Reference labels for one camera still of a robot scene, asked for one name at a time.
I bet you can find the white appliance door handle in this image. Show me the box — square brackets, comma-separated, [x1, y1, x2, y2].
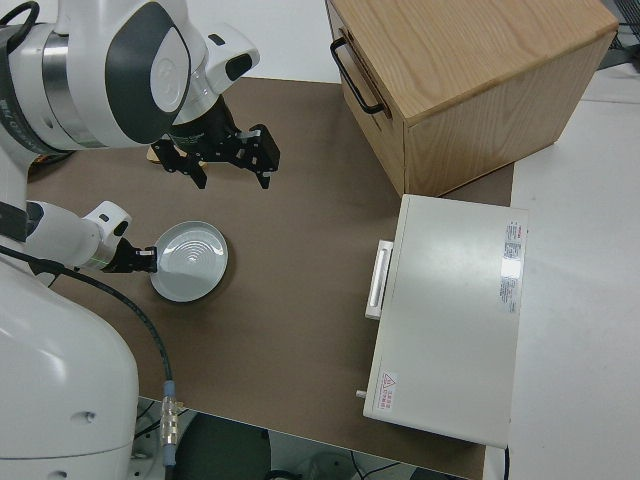
[364, 240, 397, 321]

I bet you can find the white box appliance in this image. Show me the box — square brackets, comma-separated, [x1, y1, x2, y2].
[355, 193, 530, 449]

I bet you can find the wooden drawer cabinet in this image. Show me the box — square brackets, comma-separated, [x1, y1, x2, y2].
[324, 0, 620, 198]

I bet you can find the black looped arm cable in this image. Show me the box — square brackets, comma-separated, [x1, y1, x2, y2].
[0, 0, 40, 36]

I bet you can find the black drawer handle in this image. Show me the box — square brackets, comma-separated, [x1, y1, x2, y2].
[329, 38, 387, 116]

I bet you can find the black wire rack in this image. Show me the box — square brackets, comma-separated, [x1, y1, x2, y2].
[606, 0, 640, 67]

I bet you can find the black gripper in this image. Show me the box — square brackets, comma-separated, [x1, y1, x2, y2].
[151, 95, 282, 190]
[101, 238, 159, 274]

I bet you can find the black cable with metal connector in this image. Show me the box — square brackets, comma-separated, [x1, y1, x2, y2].
[0, 244, 182, 472]

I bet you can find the brown table mat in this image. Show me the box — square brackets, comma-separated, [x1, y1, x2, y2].
[24, 77, 517, 480]

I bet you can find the gray round plate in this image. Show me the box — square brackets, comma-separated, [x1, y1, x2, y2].
[150, 220, 231, 304]

